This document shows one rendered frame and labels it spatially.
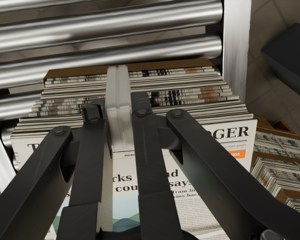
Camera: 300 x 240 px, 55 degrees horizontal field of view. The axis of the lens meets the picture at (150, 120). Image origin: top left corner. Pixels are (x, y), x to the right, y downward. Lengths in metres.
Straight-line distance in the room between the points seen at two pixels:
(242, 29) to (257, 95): 1.08
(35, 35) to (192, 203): 0.37
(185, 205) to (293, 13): 1.26
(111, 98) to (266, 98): 1.51
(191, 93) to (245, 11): 0.20
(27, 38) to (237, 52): 0.37
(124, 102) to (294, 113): 1.65
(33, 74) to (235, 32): 0.37
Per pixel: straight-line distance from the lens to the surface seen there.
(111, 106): 0.16
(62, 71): 0.52
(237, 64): 0.58
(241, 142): 0.37
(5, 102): 0.61
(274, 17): 1.51
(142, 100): 0.18
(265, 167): 1.22
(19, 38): 0.55
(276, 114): 1.74
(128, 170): 0.36
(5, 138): 0.65
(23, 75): 0.57
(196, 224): 0.45
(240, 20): 0.56
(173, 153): 0.16
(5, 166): 0.69
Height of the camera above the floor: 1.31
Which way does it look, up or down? 59 degrees down
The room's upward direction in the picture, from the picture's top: 168 degrees clockwise
